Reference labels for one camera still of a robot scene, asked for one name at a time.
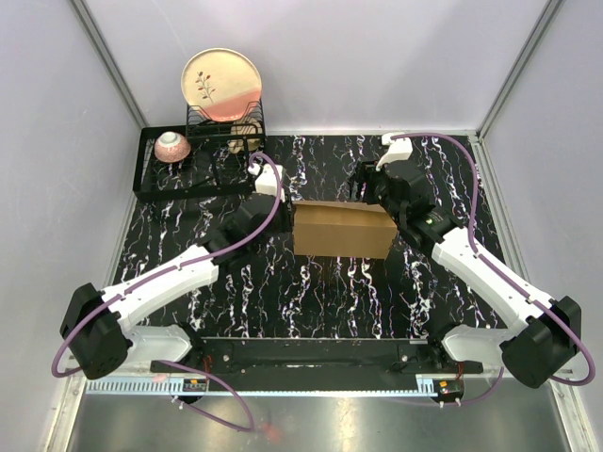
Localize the brown cardboard box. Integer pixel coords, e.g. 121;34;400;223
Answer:
293;201;398;259

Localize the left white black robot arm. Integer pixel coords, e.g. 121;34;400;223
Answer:
59;193;294;380

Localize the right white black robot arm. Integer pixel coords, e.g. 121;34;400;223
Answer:
349;160;581;389

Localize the left small control box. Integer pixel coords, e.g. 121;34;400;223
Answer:
182;377;208;395

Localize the small control box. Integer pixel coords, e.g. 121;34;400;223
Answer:
436;379;464;398
182;377;208;395

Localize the right small control box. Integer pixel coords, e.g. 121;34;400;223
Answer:
436;379;464;398

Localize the beige ceramic cup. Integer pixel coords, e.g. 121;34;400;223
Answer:
228;118;263;154

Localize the black marble pattern mat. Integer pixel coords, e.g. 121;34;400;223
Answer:
112;135;506;339

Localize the pink white ceramic cup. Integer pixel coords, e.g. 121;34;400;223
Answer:
154;131;191;164

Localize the cream pink floral plate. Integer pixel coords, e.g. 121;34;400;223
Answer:
181;48;262;121

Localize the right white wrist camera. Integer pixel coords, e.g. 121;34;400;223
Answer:
376;132;414;171

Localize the black wire dish rack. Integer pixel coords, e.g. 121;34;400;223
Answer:
133;101;266;202

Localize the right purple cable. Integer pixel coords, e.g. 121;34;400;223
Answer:
388;132;595;407

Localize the purple cable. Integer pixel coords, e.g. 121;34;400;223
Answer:
51;151;285;434
388;132;595;407

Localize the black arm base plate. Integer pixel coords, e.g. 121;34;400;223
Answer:
178;338;483;375

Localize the slotted aluminium rail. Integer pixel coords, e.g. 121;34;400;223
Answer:
87;370;437;397

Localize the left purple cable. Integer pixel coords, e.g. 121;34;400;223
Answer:
51;151;285;434

